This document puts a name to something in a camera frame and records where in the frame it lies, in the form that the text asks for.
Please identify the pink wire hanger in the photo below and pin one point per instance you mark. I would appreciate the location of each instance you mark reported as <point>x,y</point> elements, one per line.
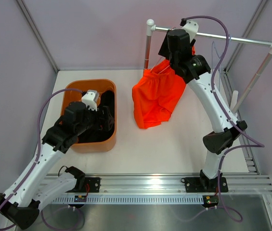
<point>159,65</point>

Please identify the white slotted cable duct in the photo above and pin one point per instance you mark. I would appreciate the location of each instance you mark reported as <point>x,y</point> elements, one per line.
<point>94,199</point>

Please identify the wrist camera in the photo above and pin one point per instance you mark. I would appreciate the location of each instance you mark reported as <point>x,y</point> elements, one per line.
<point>191,27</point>
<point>90,99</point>

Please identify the blue wire hanger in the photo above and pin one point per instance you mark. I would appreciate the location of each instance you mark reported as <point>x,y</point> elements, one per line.
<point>214,54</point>

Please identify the silver clothes rack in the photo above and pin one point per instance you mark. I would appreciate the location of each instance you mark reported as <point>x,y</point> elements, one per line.
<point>235,103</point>

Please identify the orange plastic basket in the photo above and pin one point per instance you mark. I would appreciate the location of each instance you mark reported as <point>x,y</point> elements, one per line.
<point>100,85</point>

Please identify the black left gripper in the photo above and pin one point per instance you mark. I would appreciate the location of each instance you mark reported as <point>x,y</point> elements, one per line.
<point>104,123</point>

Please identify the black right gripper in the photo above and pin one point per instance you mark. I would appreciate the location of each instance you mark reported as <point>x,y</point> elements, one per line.
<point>163,50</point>

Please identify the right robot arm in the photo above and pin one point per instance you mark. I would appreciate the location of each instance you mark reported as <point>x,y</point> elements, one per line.
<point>196,73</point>

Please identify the black shorts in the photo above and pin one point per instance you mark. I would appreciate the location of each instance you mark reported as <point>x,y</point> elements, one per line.
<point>91,136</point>

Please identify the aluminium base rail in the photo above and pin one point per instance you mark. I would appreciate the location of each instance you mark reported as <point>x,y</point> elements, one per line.
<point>171,183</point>

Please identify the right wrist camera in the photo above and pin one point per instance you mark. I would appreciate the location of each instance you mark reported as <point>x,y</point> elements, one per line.
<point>191,27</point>

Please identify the orange shorts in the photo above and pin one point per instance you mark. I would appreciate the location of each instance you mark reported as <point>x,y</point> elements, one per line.
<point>155,97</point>

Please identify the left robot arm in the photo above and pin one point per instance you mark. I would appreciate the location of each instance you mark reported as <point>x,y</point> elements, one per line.
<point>23,201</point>

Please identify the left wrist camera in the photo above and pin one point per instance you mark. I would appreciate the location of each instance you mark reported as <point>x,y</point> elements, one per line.
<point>90,99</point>

